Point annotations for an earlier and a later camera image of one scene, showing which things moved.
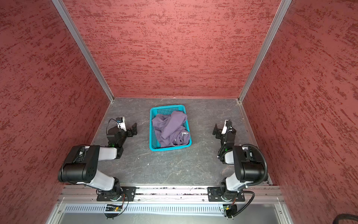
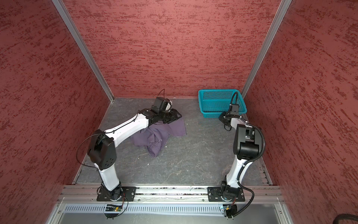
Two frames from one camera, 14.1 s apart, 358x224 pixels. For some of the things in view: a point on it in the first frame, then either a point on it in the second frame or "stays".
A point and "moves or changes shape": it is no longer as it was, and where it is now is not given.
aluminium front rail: x=252 y=194 stays
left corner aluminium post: x=61 y=7 stays
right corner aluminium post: x=282 y=10 stays
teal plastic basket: x=154 y=142 to x=213 y=102
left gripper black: x=131 y=134 to x=174 y=115
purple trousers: x=170 y=129 moves or changes shape
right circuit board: x=231 y=210 stays
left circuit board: x=113 y=208 stays
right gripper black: x=218 y=131 to x=221 y=118
